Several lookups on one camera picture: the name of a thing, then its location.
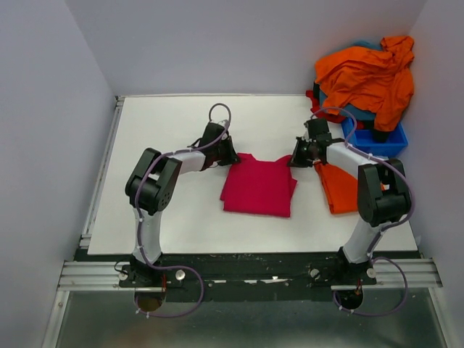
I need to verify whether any magenta t-shirt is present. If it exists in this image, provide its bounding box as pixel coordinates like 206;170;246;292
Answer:
220;153;297;218

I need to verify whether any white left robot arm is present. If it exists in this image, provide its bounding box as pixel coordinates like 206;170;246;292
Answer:
125;121;240;286

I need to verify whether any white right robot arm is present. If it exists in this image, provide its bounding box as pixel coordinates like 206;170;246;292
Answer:
288;118;413;284

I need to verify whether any red t-shirt in pile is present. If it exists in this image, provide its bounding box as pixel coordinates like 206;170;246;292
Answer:
306;90;346;124

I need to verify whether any blue plastic bin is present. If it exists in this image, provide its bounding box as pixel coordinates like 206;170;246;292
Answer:
349;120;408;157

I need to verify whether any folded orange t-shirt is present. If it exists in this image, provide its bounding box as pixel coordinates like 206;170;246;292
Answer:
314;162;358;215

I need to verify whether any crumpled orange t-shirt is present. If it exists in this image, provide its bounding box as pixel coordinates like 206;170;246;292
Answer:
315;36;415;132

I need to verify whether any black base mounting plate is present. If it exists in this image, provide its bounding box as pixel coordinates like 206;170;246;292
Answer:
74;250;376;303

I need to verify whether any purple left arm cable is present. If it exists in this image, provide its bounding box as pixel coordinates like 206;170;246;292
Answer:
133;103;206;319

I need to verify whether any aluminium extrusion rail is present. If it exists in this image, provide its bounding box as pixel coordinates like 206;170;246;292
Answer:
57;260;126;291

